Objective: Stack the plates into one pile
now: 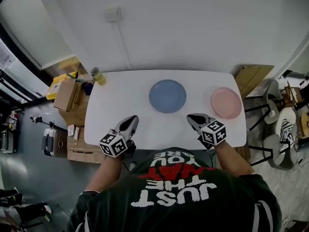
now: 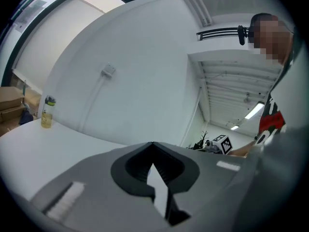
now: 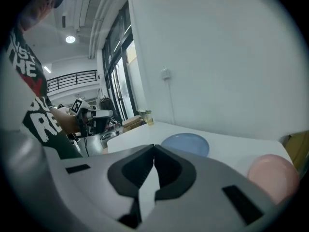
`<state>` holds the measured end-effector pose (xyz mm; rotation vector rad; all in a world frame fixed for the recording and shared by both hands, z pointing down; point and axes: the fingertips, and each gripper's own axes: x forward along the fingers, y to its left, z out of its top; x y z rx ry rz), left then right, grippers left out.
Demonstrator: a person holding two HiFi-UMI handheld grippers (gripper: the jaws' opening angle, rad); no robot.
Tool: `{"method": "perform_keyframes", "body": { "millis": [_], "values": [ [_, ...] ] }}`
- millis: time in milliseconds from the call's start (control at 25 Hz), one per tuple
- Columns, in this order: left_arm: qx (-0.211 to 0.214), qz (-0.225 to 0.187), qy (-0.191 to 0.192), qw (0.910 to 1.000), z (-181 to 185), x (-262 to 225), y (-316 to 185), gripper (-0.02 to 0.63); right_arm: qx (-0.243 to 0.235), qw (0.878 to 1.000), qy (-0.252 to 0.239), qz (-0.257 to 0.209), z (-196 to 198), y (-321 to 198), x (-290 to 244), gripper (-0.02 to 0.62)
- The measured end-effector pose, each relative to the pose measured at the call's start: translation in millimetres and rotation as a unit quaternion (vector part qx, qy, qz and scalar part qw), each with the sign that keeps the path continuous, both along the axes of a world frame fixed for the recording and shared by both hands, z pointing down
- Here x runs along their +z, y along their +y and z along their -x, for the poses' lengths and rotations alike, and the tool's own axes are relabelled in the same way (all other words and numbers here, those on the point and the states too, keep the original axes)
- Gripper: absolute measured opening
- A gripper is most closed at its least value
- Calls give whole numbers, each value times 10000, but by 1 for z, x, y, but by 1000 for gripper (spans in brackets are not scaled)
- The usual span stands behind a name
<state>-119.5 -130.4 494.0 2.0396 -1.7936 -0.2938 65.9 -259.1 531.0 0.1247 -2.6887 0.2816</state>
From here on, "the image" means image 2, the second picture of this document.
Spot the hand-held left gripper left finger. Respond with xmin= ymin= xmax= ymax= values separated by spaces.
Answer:
xmin=30 ymin=141 xmax=169 ymax=232

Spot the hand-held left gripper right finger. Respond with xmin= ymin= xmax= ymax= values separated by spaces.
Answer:
xmin=152 ymin=141 xmax=246 ymax=232

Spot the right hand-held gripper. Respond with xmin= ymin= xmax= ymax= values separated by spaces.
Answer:
xmin=205 ymin=134 xmax=234 ymax=156

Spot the person's right forearm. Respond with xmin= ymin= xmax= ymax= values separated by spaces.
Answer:
xmin=228 ymin=140 xmax=255 ymax=157

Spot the bare branch coat stand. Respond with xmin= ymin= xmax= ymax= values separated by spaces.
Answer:
xmin=199 ymin=130 xmax=210 ymax=146

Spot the dark green printed shirt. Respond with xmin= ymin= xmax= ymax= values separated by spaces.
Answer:
xmin=255 ymin=49 xmax=295 ymax=146

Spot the clear bottle with yellow liquid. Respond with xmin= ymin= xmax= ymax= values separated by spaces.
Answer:
xmin=41 ymin=95 xmax=56 ymax=130

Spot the purple cloth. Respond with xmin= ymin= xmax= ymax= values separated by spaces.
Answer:
xmin=18 ymin=109 xmax=34 ymax=126

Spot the large cardboard box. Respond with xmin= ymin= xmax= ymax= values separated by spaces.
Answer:
xmin=0 ymin=106 xmax=27 ymax=137

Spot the black metal railing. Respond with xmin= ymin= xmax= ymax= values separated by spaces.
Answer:
xmin=196 ymin=27 xmax=239 ymax=42

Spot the person's face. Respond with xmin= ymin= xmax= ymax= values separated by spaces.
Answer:
xmin=253 ymin=14 xmax=293 ymax=66

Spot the flat cardboard box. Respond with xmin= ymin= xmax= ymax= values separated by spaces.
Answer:
xmin=0 ymin=86 xmax=26 ymax=111

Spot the black head-worn camera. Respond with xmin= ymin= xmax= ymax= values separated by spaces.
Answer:
xmin=237 ymin=24 xmax=251 ymax=46

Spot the white wall socket box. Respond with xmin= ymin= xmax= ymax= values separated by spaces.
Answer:
xmin=100 ymin=62 xmax=116 ymax=77

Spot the black window frame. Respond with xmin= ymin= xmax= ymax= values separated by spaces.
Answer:
xmin=0 ymin=0 xmax=169 ymax=89

